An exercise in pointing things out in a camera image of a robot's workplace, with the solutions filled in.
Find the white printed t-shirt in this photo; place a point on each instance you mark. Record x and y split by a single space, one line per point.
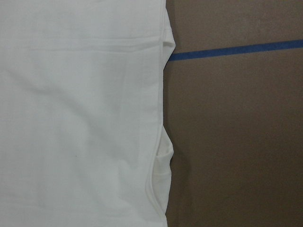
82 142

